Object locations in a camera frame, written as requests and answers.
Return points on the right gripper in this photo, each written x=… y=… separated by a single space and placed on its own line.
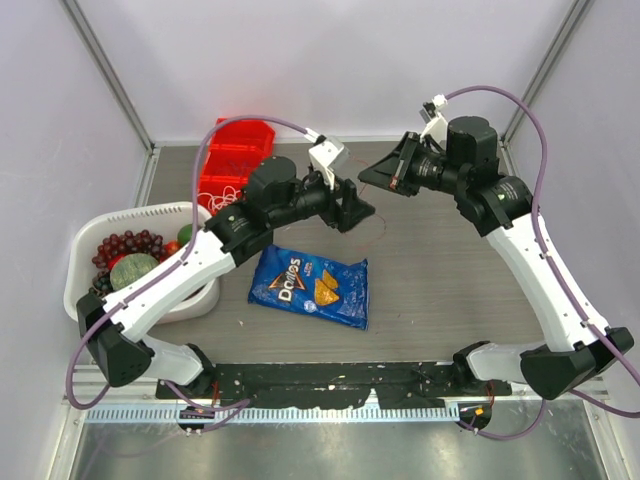
x=394 y=170

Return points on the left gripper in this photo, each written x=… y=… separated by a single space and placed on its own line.
x=352 y=209

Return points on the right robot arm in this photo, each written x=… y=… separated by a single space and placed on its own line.
x=460 y=158

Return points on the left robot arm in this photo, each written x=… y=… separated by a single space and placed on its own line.
x=116 y=327

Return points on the blue Doritos chip bag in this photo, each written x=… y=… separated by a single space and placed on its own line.
x=312 y=285

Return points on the red plastic bin rack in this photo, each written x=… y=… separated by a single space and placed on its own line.
x=232 y=154

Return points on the green avocado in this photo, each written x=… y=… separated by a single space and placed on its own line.
x=184 y=235

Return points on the white fruit basket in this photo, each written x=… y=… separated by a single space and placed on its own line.
x=163 y=219

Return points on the red-yellow peaches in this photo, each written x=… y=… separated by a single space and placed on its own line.
x=171 y=248

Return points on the purple grape bunch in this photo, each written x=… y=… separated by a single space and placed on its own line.
x=116 y=246

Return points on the green melon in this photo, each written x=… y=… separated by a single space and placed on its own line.
x=131 y=268

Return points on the dark grape bunch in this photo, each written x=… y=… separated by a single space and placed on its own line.
x=101 y=284

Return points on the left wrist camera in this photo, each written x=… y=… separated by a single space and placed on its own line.
x=326 y=155

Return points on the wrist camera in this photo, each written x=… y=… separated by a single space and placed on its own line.
x=436 y=126
x=326 y=155

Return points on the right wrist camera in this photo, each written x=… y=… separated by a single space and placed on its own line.
x=436 y=126

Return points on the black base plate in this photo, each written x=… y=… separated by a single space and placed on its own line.
x=397 y=385

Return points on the slotted cable duct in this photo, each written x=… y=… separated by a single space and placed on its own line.
x=181 y=413

